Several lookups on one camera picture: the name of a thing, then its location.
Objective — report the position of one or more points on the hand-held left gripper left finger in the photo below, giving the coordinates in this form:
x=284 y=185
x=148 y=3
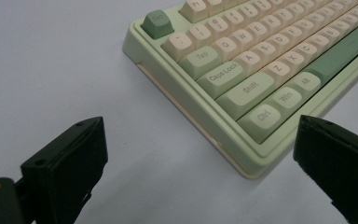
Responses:
x=65 y=161

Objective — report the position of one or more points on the green and cream keyboard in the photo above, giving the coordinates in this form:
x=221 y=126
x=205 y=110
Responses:
x=261 y=71

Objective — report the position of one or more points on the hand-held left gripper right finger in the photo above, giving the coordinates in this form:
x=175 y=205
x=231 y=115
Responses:
x=338 y=161

